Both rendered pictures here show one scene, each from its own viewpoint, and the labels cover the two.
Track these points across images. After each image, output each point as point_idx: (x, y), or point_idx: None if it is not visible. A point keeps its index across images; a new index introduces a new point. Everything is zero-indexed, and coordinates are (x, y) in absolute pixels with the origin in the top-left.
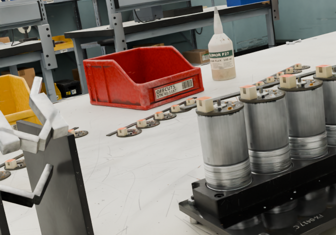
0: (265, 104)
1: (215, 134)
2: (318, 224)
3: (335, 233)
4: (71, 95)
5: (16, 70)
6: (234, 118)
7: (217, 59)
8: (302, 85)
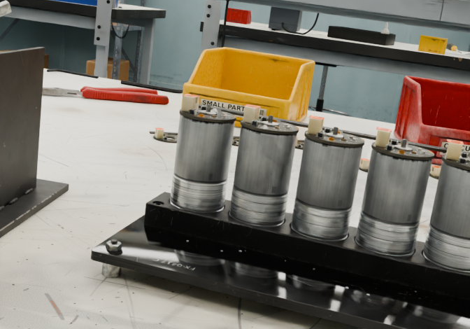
0: (247, 131)
1: (178, 136)
2: (171, 269)
3: (203, 301)
4: None
5: None
6: (196, 127)
7: None
8: (319, 134)
